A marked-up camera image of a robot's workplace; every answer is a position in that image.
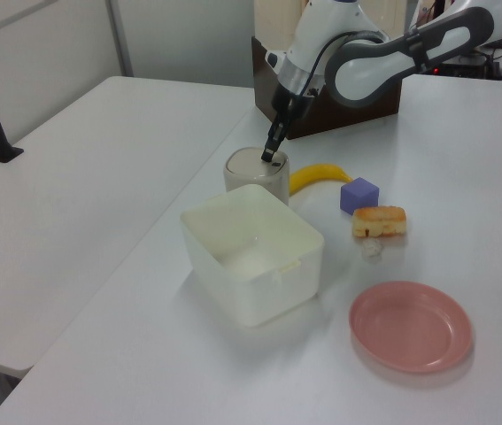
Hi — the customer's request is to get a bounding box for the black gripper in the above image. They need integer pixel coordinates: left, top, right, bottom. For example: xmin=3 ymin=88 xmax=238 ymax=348
xmin=260 ymin=83 xmax=323 ymax=162

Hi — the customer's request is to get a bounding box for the white lidded cup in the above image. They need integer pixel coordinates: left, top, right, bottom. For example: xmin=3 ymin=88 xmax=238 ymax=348
xmin=222 ymin=147 xmax=291 ymax=207

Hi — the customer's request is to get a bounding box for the yellow banana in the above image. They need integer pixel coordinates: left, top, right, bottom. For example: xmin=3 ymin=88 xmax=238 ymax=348
xmin=289 ymin=163 xmax=354 ymax=197

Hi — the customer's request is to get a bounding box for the dark brown crate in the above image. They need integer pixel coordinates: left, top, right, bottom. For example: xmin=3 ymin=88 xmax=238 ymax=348
xmin=251 ymin=35 xmax=404 ymax=141

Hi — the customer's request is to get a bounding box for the purple cube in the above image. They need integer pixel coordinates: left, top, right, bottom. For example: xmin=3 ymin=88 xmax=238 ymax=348
xmin=340 ymin=176 xmax=381 ymax=217

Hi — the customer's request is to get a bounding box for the white plastic storage box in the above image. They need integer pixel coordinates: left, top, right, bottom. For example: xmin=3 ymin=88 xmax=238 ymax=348
xmin=179 ymin=183 xmax=326 ymax=328

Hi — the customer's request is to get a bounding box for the sponge cake slice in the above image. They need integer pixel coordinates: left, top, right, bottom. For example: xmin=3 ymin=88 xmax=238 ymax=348
xmin=351 ymin=205 xmax=408 ymax=240

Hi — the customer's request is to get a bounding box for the crumpled white paper ball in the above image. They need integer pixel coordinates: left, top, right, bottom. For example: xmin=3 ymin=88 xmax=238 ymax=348
xmin=361 ymin=238 xmax=382 ymax=259

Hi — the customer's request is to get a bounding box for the black device with red light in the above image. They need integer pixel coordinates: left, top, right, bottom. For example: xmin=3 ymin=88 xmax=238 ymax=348
xmin=431 ymin=48 xmax=493 ymax=78

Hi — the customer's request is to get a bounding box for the pink plastic plate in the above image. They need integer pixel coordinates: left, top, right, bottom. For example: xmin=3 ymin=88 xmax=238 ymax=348
xmin=348 ymin=280 xmax=474 ymax=375

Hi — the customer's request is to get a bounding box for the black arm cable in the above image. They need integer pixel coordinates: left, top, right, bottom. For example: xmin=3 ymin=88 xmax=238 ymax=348
xmin=299 ymin=29 xmax=387 ymax=97

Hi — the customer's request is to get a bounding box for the grey partition frame post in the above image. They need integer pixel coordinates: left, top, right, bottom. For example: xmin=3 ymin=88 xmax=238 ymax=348
xmin=104 ymin=0 xmax=135 ymax=79

